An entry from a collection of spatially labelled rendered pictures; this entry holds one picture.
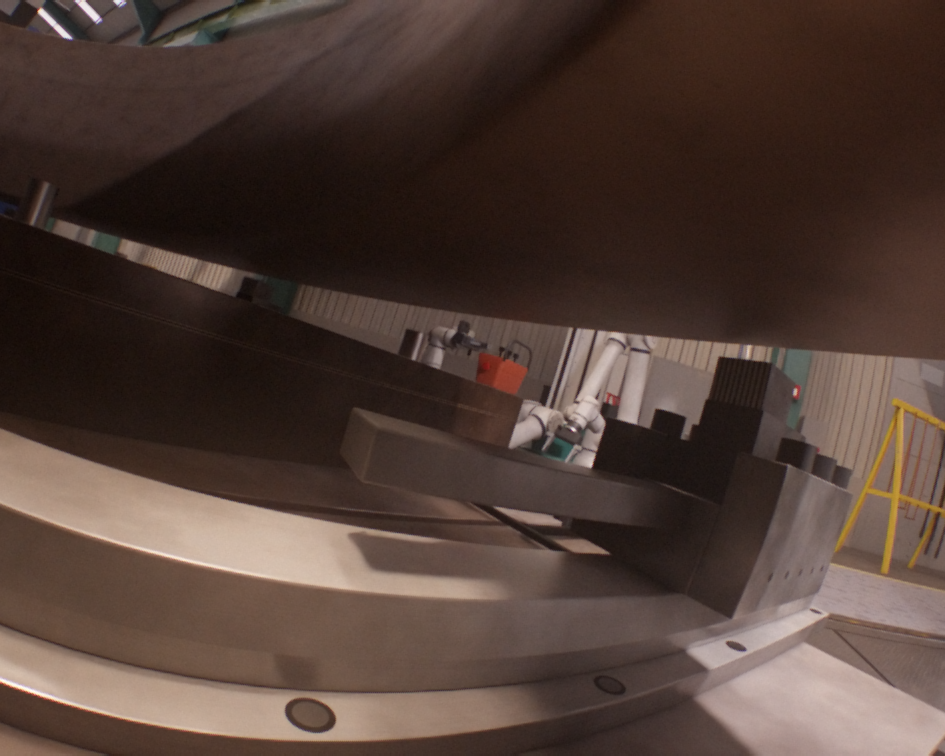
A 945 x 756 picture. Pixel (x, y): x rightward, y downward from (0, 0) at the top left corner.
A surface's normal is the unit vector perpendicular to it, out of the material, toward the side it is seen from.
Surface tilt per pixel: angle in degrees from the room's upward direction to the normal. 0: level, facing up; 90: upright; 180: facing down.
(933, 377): 90
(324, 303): 90
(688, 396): 90
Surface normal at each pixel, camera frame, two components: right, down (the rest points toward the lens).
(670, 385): -0.31, -0.13
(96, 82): 0.21, 0.04
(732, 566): -0.84, -0.28
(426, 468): 0.47, 0.12
